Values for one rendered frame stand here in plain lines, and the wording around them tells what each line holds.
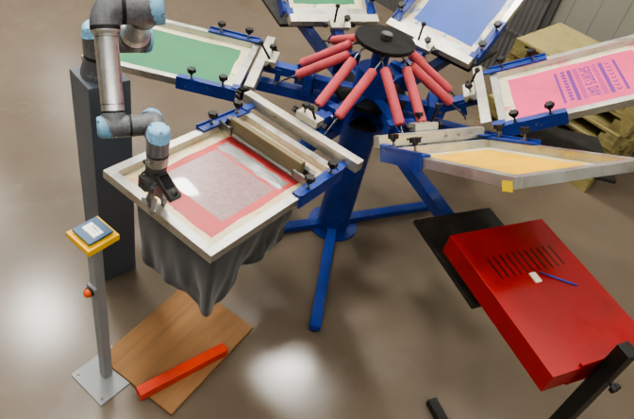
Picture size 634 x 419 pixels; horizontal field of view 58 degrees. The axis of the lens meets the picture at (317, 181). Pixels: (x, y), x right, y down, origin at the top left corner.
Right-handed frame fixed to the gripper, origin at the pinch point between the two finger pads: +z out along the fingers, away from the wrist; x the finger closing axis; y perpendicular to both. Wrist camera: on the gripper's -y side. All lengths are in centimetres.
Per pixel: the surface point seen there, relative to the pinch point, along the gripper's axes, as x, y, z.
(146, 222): -8.2, 14.9, 21.9
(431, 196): -104, -63, 5
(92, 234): 20.0, 10.0, 7.2
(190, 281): -11.1, -9.5, 39.2
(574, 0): -443, -23, -15
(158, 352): -10, 3, 101
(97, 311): 18, 11, 53
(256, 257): -37, -21, 33
